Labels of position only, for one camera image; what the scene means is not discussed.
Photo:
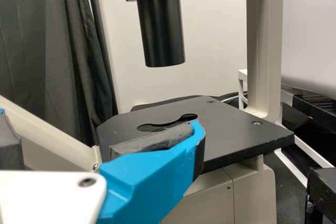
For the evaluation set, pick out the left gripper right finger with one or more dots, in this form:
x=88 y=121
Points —
x=147 y=176

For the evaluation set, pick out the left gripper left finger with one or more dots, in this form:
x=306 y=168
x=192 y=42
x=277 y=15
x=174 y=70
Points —
x=9 y=150

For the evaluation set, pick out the black platform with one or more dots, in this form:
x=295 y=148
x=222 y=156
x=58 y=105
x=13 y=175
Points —
x=320 y=111

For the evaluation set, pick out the white box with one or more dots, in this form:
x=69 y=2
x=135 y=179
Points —
x=309 y=85

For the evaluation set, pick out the cream microscope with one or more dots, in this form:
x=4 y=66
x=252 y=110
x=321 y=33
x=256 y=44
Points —
x=236 y=134

